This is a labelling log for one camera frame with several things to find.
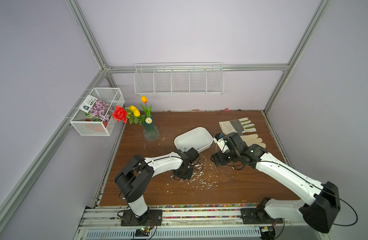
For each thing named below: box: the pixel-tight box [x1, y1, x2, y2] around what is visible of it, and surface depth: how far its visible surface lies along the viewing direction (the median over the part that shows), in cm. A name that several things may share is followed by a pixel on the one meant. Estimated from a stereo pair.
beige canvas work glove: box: [240, 133, 267, 148], surface depth 104 cm
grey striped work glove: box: [218, 117, 257, 136], surface depth 114 cm
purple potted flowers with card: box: [78, 95, 116, 128], surface depth 75 cm
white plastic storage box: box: [174, 126, 214, 153], surface depth 103 cm
